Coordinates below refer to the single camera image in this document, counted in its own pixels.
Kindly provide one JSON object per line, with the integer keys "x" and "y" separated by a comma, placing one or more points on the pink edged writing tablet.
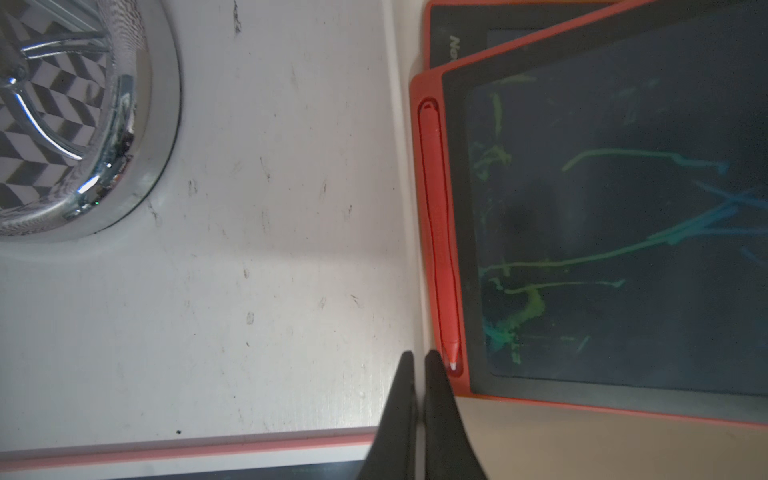
{"x": 264, "y": 454}

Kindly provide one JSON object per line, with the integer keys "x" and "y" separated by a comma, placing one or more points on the silver wire stand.
{"x": 90, "y": 105}

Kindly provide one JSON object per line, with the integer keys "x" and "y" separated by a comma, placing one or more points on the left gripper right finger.
{"x": 448, "y": 452}

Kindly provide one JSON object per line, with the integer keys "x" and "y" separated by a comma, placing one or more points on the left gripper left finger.
{"x": 392, "y": 453}

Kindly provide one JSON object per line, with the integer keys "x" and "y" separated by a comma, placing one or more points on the red framed tablet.
{"x": 456, "y": 29}
{"x": 593, "y": 212}

